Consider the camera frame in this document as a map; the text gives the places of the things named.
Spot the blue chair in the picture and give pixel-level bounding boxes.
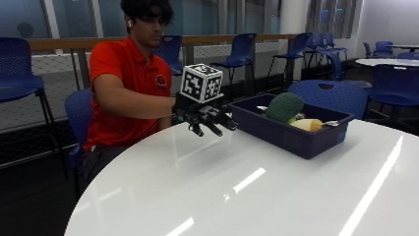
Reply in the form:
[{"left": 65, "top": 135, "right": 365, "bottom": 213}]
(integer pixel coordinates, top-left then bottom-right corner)
[
  {"left": 361, "top": 40, "right": 396, "bottom": 60},
  {"left": 303, "top": 31, "right": 351, "bottom": 68},
  {"left": 367, "top": 63, "right": 419, "bottom": 127},
  {"left": 287, "top": 79, "right": 371, "bottom": 121},
  {"left": 395, "top": 51, "right": 419, "bottom": 61},
  {"left": 62, "top": 88, "right": 95, "bottom": 198},
  {"left": 266, "top": 31, "right": 312, "bottom": 84},
  {"left": 208, "top": 31, "right": 259, "bottom": 97},
  {"left": 0, "top": 36, "right": 62, "bottom": 153},
  {"left": 152, "top": 34, "right": 184, "bottom": 77}
]

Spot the dark blue plastic bin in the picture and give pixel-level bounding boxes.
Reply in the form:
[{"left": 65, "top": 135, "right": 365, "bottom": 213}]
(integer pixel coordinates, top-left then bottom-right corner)
[{"left": 227, "top": 92, "right": 357, "bottom": 160}]

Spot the wooden railing with mesh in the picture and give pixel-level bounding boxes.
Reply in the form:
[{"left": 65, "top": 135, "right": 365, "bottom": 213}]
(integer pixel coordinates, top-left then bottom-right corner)
[{"left": 25, "top": 32, "right": 307, "bottom": 131}]

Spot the white column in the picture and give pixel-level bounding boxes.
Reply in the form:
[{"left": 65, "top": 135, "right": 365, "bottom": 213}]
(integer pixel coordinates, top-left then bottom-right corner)
[{"left": 279, "top": 0, "right": 311, "bottom": 35}]

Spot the yellow toy fruit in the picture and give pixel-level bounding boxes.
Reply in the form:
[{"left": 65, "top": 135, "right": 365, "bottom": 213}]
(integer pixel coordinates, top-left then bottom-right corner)
[{"left": 288, "top": 118, "right": 324, "bottom": 133}]

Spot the white round table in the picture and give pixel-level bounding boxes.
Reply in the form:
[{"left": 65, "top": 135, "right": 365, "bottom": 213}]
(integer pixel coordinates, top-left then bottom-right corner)
[
  {"left": 384, "top": 43, "right": 419, "bottom": 51},
  {"left": 353, "top": 57, "right": 419, "bottom": 69}
]

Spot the green knitted toy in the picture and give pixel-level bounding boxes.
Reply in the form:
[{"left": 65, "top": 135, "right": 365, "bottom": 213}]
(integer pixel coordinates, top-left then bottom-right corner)
[{"left": 264, "top": 91, "right": 304, "bottom": 124}]

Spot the light green toy piece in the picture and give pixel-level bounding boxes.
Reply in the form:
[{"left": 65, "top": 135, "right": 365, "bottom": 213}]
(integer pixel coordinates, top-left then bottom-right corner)
[{"left": 285, "top": 113, "right": 307, "bottom": 125}]

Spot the the person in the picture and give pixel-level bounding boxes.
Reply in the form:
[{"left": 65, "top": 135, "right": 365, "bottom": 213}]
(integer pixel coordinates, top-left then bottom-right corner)
[{"left": 79, "top": 0, "right": 184, "bottom": 186}]

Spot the white cube with black markers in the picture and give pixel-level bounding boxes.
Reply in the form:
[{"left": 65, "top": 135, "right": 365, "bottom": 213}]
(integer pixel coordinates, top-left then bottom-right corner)
[{"left": 178, "top": 63, "right": 224, "bottom": 104}]

